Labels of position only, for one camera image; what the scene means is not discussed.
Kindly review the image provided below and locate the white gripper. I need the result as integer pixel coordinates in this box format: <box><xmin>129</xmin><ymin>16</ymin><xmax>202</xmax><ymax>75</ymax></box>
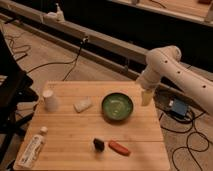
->
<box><xmin>136</xmin><ymin>69</ymin><xmax>162</xmax><ymax>106</ymax></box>

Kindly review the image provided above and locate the white ceramic cup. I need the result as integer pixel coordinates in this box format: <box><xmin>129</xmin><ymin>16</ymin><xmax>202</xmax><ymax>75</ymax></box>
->
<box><xmin>42</xmin><ymin>90</ymin><xmax>58</xmax><ymax>112</ymax></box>

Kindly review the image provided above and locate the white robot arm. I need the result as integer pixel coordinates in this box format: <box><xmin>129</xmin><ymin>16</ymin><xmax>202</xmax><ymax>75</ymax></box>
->
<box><xmin>137</xmin><ymin>46</ymin><xmax>213</xmax><ymax>115</ymax></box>

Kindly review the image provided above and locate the green ceramic bowl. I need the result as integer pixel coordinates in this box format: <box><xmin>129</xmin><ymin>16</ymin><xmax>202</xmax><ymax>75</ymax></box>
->
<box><xmin>101</xmin><ymin>93</ymin><xmax>134</xmax><ymax>121</ymax></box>

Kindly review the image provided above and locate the black eraser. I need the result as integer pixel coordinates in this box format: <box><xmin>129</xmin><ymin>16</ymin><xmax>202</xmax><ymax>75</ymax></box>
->
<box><xmin>93</xmin><ymin>138</ymin><xmax>105</xmax><ymax>152</ymax></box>

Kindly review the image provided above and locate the blue power box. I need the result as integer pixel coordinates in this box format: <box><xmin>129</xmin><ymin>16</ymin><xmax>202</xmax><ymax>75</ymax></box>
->
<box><xmin>169</xmin><ymin>99</ymin><xmax>188</xmax><ymax>118</ymax></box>

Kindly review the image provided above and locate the orange carrot toy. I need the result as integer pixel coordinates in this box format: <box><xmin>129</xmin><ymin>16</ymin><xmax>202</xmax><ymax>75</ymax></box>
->
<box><xmin>108</xmin><ymin>140</ymin><xmax>131</xmax><ymax>156</ymax></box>

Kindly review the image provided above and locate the white crumpled cloth piece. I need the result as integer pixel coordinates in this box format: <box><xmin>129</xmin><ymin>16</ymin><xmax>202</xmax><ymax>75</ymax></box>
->
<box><xmin>74</xmin><ymin>98</ymin><xmax>92</xmax><ymax>113</ymax></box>

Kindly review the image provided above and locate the white object on ledge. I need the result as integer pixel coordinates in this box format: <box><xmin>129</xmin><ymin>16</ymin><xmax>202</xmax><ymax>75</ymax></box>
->
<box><xmin>46</xmin><ymin>4</ymin><xmax>65</xmax><ymax>22</ymax></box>

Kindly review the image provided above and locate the black chair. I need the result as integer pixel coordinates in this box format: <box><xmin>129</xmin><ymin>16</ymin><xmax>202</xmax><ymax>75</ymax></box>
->
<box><xmin>0</xmin><ymin>31</ymin><xmax>38</xmax><ymax>164</ymax></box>

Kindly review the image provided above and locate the white tube with cap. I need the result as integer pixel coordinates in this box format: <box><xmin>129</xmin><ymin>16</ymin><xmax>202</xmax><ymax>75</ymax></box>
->
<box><xmin>18</xmin><ymin>127</ymin><xmax>48</xmax><ymax>169</ymax></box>

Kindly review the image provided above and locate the black floor cables right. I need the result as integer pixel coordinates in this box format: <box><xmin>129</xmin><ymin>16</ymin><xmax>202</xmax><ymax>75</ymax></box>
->
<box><xmin>157</xmin><ymin>107</ymin><xmax>213</xmax><ymax>171</ymax></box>

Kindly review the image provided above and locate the black floor cable left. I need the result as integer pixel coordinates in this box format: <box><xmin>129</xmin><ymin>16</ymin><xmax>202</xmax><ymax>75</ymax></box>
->
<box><xmin>4</xmin><ymin>34</ymin><xmax>90</xmax><ymax>82</ymax></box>

